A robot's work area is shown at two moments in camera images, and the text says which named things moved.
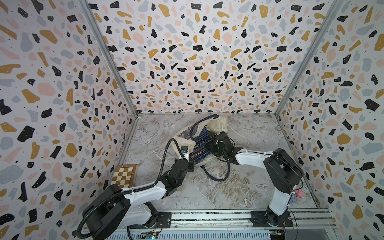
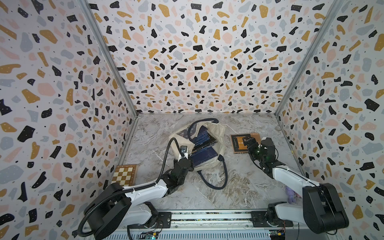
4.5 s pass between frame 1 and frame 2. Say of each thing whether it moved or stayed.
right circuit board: stayed
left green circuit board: stayed
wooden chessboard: stayed
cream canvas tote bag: moved
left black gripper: stayed
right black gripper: moved
